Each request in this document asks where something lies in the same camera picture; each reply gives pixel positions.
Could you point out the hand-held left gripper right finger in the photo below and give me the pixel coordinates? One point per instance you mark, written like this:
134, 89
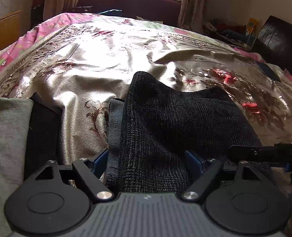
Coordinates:
193, 161

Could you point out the yellow green cloth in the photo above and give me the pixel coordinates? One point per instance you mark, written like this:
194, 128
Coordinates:
143, 19

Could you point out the gold floral bedspread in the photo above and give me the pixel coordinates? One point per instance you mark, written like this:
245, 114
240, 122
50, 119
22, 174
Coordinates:
99, 61

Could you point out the yellow printed box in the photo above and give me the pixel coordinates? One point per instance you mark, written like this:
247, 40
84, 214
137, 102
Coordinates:
251, 29

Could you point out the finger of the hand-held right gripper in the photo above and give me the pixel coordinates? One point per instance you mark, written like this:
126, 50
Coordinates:
284, 166
249, 151

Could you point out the dark red furniture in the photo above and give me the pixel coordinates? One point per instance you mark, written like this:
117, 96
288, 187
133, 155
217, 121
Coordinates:
38, 7

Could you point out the pink printed quilt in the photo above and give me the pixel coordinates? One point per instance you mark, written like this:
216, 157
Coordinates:
20, 47

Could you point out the dark wooden chair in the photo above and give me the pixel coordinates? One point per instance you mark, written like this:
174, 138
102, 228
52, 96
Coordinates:
83, 8

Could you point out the dark flat phone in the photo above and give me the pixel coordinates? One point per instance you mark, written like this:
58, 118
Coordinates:
269, 71

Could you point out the cluttered nightstand items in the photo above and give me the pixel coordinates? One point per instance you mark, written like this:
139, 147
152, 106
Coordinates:
225, 33

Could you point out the dark wooden headboard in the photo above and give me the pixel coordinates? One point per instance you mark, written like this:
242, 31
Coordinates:
281, 44

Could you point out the wooden desk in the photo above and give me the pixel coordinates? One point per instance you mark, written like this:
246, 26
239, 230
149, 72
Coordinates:
5, 32

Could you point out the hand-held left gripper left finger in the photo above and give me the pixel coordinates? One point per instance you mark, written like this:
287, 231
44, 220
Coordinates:
100, 161

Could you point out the blue cloth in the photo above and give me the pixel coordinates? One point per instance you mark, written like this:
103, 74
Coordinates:
110, 11

